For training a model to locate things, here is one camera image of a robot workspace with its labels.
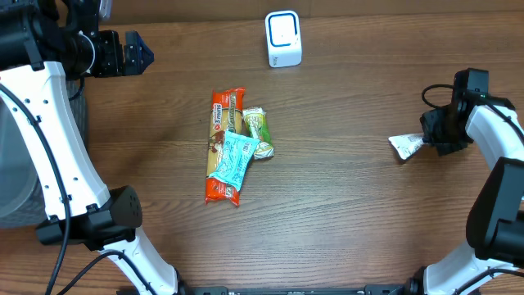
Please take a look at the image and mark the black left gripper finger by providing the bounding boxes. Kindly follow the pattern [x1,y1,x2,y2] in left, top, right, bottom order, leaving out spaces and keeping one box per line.
[124,56,154,76]
[124,31,154,61]

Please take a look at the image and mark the white tube with gold cap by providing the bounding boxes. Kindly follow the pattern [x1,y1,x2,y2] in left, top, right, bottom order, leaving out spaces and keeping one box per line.
[388,134,427,161]

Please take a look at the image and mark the orange spaghetti packet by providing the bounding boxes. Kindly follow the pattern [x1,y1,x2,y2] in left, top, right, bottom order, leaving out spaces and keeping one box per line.
[205,87,246,207]

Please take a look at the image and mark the green snack packet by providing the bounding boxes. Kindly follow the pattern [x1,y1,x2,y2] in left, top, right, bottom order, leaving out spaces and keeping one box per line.
[242,107,274,160]

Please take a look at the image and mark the light blue wipes packet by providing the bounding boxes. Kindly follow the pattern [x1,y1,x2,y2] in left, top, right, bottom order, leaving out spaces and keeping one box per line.
[210,131,260,191]

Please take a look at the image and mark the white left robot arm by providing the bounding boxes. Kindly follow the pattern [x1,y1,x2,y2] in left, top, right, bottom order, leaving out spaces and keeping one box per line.
[1,0,187,294]

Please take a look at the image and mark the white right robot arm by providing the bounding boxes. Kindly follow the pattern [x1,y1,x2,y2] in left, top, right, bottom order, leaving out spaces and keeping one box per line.
[404,68,523,294]

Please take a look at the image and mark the grey plastic lattice basket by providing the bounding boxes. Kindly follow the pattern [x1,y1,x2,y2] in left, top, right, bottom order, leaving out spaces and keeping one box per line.
[0,79,89,229]

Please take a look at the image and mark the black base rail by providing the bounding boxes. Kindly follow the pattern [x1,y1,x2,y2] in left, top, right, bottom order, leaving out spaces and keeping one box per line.
[178,284,404,295]

